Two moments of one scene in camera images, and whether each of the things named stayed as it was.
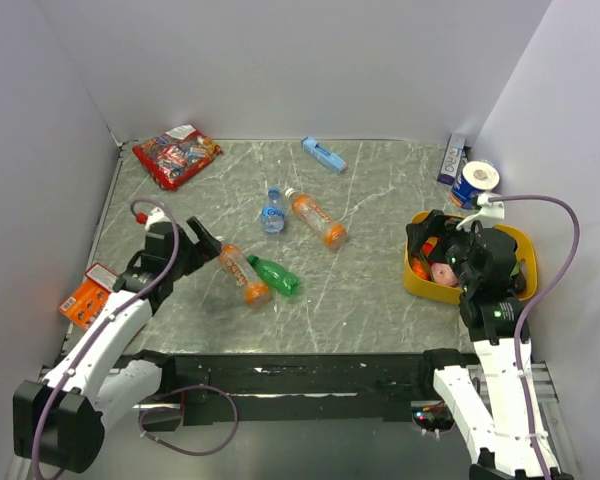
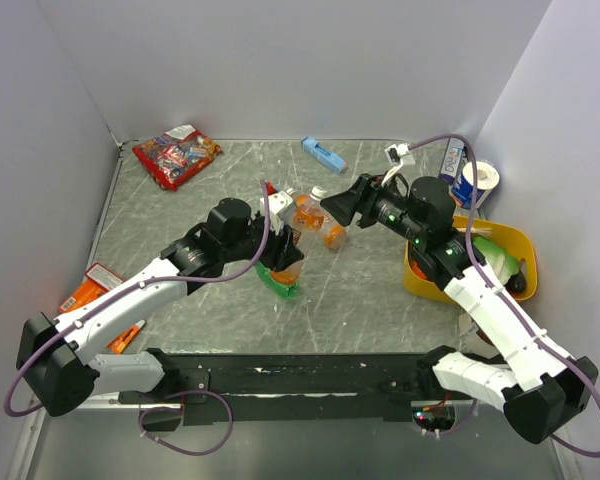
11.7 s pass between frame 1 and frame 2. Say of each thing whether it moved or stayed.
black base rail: stayed
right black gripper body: moved
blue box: stayed
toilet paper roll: stayed
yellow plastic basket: stayed
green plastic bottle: stayed
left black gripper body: moved
